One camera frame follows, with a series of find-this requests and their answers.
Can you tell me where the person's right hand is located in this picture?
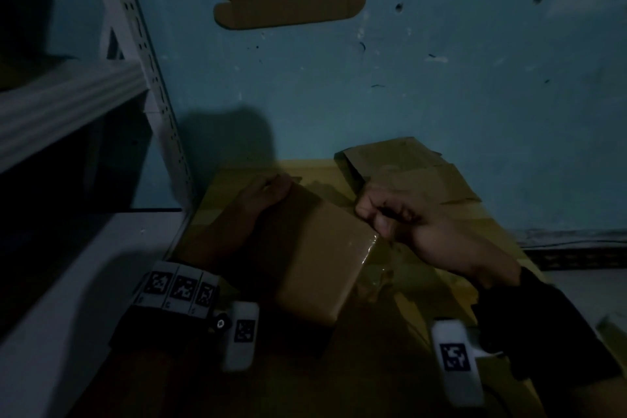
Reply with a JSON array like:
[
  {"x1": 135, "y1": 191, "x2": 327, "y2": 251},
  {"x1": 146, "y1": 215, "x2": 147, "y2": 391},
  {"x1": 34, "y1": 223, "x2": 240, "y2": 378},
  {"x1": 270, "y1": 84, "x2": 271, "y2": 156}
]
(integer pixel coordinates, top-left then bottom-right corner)
[{"x1": 352, "y1": 184, "x2": 524, "y2": 290}]

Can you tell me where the person's left forearm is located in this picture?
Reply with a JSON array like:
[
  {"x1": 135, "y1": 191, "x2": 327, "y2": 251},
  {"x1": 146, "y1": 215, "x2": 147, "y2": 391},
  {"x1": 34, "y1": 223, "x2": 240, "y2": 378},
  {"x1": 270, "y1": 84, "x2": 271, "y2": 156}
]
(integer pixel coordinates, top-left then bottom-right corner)
[{"x1": 67, "y1": 344, "x2": 222, "y2": 418}]

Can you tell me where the black wristband with markers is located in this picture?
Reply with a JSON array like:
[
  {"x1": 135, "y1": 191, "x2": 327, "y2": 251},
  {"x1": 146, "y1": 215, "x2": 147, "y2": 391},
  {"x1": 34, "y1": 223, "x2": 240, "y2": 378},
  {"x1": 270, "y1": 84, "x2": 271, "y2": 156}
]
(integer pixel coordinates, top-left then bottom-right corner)
[
  {"x1": 109, "y1": 259, "x2": 222, "y2": 351},
  {"x1": 472, "y1": 266, "x2": 624, "y2": 383}
]

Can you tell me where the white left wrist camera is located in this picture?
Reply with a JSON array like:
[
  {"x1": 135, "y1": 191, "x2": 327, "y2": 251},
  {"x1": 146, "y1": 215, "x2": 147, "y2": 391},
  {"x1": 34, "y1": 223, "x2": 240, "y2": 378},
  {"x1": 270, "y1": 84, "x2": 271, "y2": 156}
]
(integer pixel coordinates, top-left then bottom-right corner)
[{"x1": 209, "y1": 300, "x2": 261, "y2": 374}]

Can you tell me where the person's left hand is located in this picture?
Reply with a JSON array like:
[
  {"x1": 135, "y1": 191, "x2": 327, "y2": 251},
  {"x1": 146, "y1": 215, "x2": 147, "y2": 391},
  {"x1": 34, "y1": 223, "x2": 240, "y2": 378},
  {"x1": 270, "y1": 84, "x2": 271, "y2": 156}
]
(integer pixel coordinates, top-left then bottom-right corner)
[{"x1": 175, "y1": 172, "x2": 296, "y2": 278}]

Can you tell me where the black patterned strip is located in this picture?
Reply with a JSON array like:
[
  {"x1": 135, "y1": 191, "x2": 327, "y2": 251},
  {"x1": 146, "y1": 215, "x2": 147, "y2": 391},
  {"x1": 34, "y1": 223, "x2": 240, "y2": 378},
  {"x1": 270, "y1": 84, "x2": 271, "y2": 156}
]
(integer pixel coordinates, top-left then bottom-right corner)
[{"x1": 518, "y1": 228, "x2": 627, "y2": 274}]

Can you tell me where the white metal shelf rack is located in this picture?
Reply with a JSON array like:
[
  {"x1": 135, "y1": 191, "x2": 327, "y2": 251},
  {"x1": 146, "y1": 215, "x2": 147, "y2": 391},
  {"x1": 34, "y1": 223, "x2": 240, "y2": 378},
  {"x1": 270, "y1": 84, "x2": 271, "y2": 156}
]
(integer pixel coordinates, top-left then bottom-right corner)
[{"x1": 0, "y1": 0, "x2": 198, "y2": 418}]

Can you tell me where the black left wristband with markers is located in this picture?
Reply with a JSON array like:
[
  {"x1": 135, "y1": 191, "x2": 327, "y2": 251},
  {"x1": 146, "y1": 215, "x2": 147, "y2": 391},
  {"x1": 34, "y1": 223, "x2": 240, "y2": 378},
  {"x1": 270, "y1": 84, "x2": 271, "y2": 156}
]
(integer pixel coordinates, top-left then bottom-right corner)
[{"x1": 109, "y1": 259, "x2": 222, "y2": 351}]

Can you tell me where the person's right forearm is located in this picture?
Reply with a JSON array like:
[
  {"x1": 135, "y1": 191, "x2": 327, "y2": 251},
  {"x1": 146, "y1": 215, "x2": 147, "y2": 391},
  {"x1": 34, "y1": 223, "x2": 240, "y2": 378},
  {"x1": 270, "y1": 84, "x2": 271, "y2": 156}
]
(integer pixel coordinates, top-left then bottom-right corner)
[{"x1": 538, "y1": 372, "x2": 627, "y2": 418}]

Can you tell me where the black right wristband with markers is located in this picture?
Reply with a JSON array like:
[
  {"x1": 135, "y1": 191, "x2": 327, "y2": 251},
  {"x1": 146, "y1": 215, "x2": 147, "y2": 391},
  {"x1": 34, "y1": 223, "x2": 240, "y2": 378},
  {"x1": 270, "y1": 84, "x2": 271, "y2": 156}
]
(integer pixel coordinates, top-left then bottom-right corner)
[{"x1": 472, "y1": 266, "x2": 624, "y2": 383}]

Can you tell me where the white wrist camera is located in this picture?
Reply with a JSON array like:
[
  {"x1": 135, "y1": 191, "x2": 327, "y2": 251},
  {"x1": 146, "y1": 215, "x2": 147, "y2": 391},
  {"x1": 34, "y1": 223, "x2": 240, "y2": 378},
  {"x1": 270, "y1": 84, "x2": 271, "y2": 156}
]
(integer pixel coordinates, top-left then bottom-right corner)
[
  {"x1": 209, "y1": 300, "x2": 261, "y2": 374},
  {"x1": 428, "y1": 316, "x2": 506, "y2": 410}
]

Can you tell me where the clear packing tape strip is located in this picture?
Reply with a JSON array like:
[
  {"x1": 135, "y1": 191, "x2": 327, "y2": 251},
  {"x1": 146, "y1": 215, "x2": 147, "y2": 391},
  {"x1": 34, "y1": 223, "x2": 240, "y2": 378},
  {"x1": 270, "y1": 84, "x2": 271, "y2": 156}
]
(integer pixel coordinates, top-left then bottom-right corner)
[{"x1": 342, "y1": 230, "x2": 394, "y2": 307}]

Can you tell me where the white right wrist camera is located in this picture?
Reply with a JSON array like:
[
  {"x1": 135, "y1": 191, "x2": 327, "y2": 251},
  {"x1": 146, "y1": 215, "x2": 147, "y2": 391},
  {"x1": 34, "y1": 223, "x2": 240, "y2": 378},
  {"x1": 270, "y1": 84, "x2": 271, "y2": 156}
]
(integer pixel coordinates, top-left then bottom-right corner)
[{"x1": 428, "y1": 316, "x2": 506, "y2": 410}]

